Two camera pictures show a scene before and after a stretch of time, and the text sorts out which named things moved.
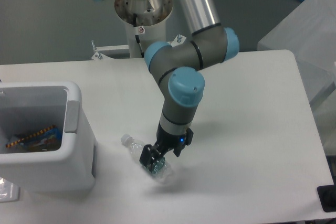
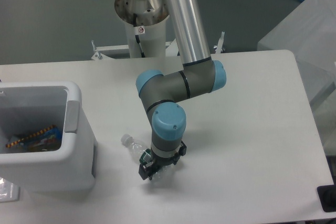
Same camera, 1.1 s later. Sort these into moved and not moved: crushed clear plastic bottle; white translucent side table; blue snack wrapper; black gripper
Moved: black gripper
Not moved: crushed clear plastic bottle; white translucent side table; blue snack wrapper
